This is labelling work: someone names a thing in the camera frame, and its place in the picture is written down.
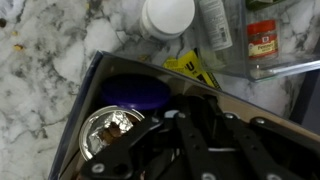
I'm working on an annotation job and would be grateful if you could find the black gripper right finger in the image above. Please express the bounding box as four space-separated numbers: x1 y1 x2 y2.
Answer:
202 95 320 180

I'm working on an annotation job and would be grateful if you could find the red lid spice jar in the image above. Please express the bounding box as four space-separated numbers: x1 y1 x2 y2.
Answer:
246 18 280 62

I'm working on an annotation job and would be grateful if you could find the white labelled bottle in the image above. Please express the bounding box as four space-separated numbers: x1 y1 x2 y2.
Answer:
198 0 234 53

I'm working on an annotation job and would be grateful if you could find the open tin can with foil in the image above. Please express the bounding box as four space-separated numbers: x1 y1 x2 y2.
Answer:
77 105 146 163

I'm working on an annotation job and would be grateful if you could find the yellow printed packet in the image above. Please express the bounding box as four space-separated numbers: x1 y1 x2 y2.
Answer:
161 48 222 91

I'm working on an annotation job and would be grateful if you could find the green packet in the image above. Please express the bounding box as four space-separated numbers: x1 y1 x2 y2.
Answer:
245 0 285 11

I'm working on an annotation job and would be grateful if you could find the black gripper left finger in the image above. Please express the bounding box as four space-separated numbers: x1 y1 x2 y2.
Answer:
79 94 216 180

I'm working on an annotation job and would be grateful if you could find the white plastic jar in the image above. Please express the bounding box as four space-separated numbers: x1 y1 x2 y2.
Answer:
138 0 197 42

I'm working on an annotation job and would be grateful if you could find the navy cardboard box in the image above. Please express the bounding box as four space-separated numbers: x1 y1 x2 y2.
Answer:
47 49 320 180

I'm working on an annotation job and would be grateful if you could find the clear plastic container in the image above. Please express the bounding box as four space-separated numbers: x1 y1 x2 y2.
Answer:
194 0 320 83

